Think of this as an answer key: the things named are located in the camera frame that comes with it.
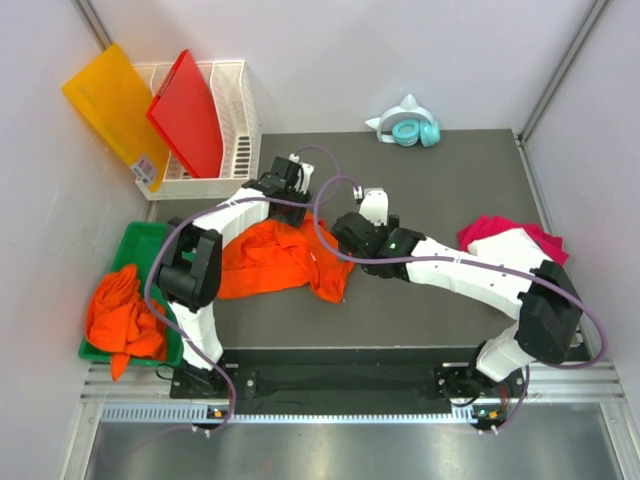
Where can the aluminium frame rail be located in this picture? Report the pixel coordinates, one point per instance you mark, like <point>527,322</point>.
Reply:
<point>144,398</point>

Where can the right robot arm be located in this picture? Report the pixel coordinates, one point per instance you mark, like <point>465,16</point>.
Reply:
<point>506,272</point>

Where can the green plastic bin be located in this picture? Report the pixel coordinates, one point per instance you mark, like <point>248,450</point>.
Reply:
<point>139,246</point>

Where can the white folded t-shirt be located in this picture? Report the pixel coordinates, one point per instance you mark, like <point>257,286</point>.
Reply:
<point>512,248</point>

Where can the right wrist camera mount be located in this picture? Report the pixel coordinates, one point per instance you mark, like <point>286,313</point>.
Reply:
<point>373,204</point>

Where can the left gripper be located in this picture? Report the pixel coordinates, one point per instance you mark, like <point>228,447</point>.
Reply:
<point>294,219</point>

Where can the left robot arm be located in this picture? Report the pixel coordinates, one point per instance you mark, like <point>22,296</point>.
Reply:
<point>189,270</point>

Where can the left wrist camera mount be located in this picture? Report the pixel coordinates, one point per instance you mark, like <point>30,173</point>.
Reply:
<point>305,173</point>

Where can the magenta folded t-shirt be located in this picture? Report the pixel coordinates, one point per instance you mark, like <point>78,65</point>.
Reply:
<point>485,226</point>

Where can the teal cat-ear headphones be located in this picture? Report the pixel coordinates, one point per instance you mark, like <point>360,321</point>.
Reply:
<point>406,125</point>

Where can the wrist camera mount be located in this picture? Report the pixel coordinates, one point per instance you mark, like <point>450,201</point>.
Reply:
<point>305,173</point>
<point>373,204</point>

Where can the yellow folder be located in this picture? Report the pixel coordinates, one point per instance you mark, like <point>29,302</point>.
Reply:
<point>114,100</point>

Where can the red folder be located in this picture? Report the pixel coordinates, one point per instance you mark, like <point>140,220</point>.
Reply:
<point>183,112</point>

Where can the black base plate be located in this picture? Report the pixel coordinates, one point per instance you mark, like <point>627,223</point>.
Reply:
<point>435,371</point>

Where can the white file organizer basket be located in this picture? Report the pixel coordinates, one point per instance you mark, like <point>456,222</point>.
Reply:
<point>230,85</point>

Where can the orange t-shirt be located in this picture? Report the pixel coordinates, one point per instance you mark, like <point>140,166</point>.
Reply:
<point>272,256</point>
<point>119,322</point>

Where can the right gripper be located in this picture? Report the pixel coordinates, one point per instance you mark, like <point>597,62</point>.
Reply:
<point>392,225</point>

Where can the orange t-shirt in bin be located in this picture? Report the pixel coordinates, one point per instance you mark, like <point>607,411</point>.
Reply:
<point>119,322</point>

